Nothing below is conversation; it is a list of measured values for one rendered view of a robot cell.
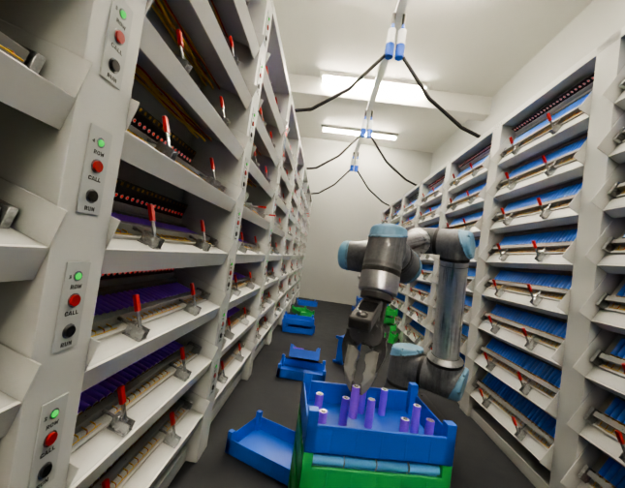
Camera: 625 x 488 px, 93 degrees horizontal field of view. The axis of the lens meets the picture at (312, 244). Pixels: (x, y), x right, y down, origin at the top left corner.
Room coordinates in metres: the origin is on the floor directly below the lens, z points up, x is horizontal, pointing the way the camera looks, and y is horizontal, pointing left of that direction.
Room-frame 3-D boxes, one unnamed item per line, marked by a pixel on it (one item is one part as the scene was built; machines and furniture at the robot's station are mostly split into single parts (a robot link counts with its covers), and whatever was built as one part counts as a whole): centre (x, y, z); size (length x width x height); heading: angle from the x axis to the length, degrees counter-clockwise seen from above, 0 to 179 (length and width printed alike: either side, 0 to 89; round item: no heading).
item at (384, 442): (0.70, -0.18, 0.44); 0.30 x 0.20 x 0.08; 94
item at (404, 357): (1.46, -0.54, 0.32); 0.17 x 0.15 x 0.18; 52
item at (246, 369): (1.82, 0.36, 0.88); 0.20 x 0.09 x 1.75; 87
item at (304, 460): (0.70, -0.18, 0.36); 0.30 x 0.20 x 0.08; 94
